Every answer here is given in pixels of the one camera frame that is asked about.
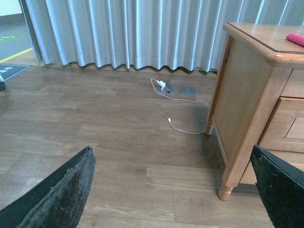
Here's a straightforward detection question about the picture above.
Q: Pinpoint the white charger plug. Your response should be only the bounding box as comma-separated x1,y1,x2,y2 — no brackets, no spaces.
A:
157,81,166,87

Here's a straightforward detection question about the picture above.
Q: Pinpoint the open floor socket box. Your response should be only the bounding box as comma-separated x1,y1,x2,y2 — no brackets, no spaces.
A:
157,81,174,94

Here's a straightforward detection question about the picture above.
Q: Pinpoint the black caster wheel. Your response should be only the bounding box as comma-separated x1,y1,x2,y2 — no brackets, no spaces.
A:
0,82,6,91

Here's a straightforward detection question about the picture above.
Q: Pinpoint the closed floor socket cover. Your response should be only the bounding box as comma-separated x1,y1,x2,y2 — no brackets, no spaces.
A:
179,87,197,95

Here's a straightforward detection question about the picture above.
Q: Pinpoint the grey pleated curtain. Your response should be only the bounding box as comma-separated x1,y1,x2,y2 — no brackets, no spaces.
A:
20,0,304,71

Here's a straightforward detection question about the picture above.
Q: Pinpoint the wooden nightstand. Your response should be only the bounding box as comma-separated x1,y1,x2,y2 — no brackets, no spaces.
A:
204,22,304,200

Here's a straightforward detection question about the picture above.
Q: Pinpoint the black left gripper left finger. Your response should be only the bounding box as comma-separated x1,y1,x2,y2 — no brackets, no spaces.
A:
0,146,96,228

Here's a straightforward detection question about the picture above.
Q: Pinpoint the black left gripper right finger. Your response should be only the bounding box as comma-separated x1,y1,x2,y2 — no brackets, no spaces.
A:
250,144,304,228

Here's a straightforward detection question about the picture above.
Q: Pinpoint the white charging cable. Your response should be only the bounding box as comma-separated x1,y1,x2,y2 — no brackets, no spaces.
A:
150,78,215,135

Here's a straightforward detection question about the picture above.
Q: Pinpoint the wooden nightstand drawer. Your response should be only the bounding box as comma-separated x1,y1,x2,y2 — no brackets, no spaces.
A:
259,97,304,152

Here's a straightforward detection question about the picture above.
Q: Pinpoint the pink marker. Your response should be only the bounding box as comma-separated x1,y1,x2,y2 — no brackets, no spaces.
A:
286,33,304,47

